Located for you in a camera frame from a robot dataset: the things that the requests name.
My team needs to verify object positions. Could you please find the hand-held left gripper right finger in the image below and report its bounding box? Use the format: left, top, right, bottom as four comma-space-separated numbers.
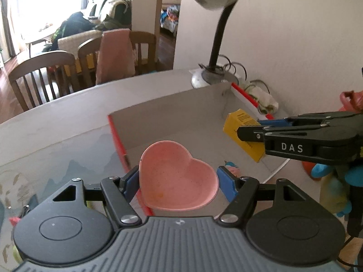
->
216, 165, 311, 228

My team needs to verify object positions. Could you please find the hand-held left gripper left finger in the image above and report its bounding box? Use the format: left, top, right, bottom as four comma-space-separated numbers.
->
52, 166, 142, 228

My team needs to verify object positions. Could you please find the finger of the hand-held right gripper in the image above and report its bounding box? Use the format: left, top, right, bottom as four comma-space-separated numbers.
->
258, 111, 363, 128
237, 124, 361, 143

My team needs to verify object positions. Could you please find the yellow small carton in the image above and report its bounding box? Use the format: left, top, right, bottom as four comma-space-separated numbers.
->
223, 109, 265, 163

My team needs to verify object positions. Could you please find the pink heart-shaped bowl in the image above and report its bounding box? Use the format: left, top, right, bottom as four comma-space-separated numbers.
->
138, 140, 219, 211

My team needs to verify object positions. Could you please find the red cardboard box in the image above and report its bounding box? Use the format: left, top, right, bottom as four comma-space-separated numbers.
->
108, 82, 291, 216

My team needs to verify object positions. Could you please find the red binder clip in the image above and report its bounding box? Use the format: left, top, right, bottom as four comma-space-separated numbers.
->
8, 205, 30, 227

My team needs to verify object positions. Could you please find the person's right hand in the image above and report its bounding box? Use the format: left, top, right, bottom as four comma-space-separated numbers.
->
311, 163, 363, 189

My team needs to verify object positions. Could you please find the small pink blue toy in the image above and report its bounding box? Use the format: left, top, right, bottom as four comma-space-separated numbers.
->
224, 160, 241, 176

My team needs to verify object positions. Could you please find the pink plastic object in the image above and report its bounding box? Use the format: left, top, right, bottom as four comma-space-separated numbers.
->
340, 90, 363, 112

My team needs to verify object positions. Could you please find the yellow green soft object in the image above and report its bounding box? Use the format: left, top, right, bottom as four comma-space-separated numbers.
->
320, 174, 353, 219

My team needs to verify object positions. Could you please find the mountain print table mat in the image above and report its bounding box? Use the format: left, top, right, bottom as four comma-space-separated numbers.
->
0, 132, 128, 272

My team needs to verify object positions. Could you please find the yellow seat cushion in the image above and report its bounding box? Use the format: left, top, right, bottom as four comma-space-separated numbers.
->
63, 54, 95, 75

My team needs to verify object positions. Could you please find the dark wooden chair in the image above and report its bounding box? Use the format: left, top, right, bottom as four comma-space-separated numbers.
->
77, 37, 103, 88
129, 31, 157, 75
8, 50, 81, 111

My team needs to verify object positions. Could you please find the beige sofa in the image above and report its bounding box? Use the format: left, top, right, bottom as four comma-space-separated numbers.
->
57, 30, 104, 60

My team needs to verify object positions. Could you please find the dark bag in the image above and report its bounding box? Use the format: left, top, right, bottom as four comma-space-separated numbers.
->
55, 11, 94, 39

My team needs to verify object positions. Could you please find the white low table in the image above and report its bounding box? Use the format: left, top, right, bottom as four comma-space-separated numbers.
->
21, 30, 56, 53

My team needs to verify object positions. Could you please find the pile of clothes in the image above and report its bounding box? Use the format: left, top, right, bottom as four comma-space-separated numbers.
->
85, 0, 132, 30

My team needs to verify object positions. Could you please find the coiled black cable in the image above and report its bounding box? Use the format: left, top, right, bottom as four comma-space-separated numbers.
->
221, 54, 248, 80

